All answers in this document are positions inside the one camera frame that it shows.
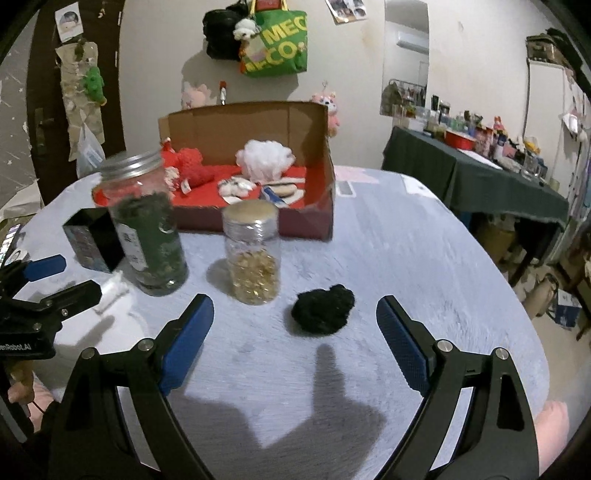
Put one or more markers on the row of bottles and jars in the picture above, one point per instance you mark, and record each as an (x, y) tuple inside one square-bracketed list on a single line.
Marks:
[(498, 138)]

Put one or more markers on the white wardrobe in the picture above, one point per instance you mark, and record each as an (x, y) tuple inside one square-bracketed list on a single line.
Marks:
[(547, 129)]

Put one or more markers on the beige powder puff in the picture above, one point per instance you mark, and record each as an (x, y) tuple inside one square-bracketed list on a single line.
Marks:
[(290, 190)]

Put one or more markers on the blue tube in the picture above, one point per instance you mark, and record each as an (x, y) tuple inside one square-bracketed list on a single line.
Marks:
[(272, 197)]

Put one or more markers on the pink card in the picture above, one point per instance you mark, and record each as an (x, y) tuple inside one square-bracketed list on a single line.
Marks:
[(348, 177)]

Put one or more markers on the black bag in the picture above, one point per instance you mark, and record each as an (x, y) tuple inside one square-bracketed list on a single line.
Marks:
[(220, 32)]

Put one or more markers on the white bath pouf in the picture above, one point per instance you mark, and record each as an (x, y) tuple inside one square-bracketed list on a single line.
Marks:
[(265, 157)]

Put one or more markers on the green tote bag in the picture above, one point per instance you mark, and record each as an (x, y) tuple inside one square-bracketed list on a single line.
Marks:
[(279, 50)]

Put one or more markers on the patterned storage box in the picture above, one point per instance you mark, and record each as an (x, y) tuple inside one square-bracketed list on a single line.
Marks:
[(547, 48)]

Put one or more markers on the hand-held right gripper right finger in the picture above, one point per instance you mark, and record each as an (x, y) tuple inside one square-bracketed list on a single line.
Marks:
[(401, 346)]

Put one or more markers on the white paper card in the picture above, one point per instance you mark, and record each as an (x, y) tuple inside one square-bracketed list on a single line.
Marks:
[(418, 187)]

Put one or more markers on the pink bear plush toy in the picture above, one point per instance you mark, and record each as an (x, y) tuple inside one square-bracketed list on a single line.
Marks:
[(330, 110)]

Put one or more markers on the blue white carton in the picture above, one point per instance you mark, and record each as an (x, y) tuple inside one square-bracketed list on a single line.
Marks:
[(569, 309)]

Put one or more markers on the red yellow pouch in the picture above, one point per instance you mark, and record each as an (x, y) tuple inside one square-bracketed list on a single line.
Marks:
[(268, 4)]

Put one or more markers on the wall photo print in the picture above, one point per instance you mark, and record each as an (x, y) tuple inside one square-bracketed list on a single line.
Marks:
[(346, 10)]

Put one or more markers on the white towel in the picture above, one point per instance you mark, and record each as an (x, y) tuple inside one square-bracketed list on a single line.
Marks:
[(113, 290)]

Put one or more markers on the table with green cloth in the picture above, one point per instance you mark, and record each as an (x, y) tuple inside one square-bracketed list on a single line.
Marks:
[(485, 184)]

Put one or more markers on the small jar of gold capsules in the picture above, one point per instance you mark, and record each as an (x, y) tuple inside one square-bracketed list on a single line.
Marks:
[(251, 267)]

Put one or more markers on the door sticker photo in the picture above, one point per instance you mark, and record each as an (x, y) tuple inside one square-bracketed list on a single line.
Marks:
[(67, 23)]

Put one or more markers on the pale pink plush toy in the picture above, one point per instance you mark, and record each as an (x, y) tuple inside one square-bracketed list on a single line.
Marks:
[(196, 96)]

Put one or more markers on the black box with window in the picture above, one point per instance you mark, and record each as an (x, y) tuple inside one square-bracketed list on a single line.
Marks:
[(97, 240)]

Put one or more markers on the clear plastic bag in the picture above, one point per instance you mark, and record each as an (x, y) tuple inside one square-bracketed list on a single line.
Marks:
[(90, 154)]

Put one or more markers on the red bowl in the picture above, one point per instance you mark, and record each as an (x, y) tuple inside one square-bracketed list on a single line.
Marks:
[(459, 139)]

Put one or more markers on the green plush toy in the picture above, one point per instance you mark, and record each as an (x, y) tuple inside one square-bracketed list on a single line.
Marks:
[(94, 85)]

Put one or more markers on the beige hanging organizer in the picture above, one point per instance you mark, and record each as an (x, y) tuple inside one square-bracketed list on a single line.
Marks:
[(76, 110)]

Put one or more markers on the dark wooden door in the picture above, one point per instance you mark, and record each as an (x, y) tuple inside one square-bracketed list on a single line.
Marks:
[(113, 115)]

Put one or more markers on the tall jar of green leaves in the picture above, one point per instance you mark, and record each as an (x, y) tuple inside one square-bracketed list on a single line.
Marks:
[(147, 240)]

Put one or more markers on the red plush toy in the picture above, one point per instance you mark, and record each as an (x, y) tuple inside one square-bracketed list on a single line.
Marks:
[(191, 164)]

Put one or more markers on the black fluffy scrunchie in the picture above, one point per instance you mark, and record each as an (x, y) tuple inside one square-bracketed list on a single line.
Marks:
[(323, 309)]

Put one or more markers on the person's left hand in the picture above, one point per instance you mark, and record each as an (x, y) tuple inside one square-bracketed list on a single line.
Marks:
[(21, 390)]

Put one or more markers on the wall mirror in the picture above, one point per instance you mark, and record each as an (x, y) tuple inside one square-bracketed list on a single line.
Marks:
[(406, 64)]

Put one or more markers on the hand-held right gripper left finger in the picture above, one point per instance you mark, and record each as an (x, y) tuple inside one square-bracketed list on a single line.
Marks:
[(187, 346)]

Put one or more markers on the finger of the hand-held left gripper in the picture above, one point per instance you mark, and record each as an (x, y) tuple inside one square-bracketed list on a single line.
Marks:
[(46, 267), (76, 293)]

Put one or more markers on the red capped bottle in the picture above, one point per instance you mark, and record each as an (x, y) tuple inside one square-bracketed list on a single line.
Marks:
[(223, 94)]

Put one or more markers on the cardboard box with red lining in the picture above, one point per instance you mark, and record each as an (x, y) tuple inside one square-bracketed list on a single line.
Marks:
[(277, 122)]

